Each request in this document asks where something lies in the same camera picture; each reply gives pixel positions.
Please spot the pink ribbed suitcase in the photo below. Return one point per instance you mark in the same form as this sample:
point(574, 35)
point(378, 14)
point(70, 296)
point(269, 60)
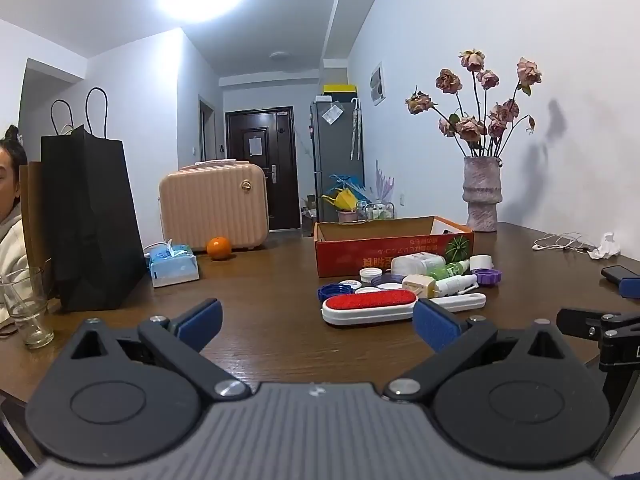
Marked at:
point(212, 205)

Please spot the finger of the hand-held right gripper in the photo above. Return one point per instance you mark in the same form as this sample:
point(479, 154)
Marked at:
point(580, 321)
point(631, 289)

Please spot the dark brown door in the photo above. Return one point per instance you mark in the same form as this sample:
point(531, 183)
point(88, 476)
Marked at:
point(260, 170)

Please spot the white plug adapter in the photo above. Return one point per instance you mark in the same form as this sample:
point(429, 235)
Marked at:
point(417, 284)

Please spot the brown paper bag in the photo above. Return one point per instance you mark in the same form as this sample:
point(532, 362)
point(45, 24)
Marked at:
point(32, 210)

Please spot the blue white round lid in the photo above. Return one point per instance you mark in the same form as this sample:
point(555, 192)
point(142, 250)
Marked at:
point(387, 280)

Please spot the orange fruit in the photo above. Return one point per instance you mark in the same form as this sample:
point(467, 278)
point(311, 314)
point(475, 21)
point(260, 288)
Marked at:
point(219, 248)

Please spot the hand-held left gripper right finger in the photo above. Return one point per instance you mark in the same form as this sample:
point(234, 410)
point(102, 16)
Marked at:
point(435, 325)

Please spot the small white spray bottle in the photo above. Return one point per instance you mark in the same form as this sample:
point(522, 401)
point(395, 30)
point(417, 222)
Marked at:
point(455, 285)

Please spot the purple ribbed cap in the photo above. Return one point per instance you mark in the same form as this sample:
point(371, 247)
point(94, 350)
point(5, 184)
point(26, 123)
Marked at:
point(486, 277)

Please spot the blue tissue pack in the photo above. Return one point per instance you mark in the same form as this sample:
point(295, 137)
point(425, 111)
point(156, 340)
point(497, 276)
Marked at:
point(172, 265)

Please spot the dried pink roses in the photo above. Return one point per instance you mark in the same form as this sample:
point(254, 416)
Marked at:
point(470, 127)

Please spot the rack of small bottles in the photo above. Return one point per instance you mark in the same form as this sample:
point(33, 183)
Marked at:
point(381, 211)

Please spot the clear drinking glass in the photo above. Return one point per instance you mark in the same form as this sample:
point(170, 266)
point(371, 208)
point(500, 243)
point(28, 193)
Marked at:
point(27, 310)

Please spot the white ribbed bottle cap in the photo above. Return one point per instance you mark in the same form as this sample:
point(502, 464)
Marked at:
point(370, 274)

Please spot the folded white umbrella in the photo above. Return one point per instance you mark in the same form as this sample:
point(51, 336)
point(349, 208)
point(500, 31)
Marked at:
point(355, 130)

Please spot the blue bottle cap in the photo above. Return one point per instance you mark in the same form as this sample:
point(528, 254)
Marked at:
point(337, 291)

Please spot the grey refrigerator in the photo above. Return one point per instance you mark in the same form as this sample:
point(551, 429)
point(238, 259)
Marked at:
point(335, 150)

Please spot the red cardboard box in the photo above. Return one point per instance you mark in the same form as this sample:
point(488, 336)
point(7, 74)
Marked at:
point(370, 255)

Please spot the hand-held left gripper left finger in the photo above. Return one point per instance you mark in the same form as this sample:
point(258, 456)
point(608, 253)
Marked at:
point(202, 320)

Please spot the round ceiling lamp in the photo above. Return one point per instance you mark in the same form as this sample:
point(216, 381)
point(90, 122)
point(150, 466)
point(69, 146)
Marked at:
point(281, 55)

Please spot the pink ribbed vase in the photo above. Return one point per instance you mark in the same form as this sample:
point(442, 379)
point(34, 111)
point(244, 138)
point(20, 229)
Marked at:
point(482, 195)

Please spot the green spray bottle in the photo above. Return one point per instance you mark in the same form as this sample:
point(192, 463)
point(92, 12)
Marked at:
point(447, 270)

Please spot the white red lint brush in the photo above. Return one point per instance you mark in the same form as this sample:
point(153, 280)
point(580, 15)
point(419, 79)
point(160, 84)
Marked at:
point(370, 305)

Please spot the purple feather decoration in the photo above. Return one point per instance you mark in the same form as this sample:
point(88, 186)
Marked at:
point(384, 182)

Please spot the pink pot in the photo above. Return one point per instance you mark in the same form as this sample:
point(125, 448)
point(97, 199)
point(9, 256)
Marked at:
point(347, 216)

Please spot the blue yellow toy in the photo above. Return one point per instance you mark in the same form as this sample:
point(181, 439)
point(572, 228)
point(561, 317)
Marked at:
point(345, 195)

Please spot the white plastic bottle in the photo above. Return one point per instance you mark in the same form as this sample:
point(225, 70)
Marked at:
point(415, 263)

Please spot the yellow box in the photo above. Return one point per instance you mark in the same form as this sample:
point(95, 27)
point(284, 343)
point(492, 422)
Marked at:
point(339, 89)

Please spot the crumpled white tissue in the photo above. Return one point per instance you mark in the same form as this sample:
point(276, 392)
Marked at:
point(606, 247)

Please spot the black paper bag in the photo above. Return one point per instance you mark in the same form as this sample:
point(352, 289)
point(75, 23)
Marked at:
point(95, 220)

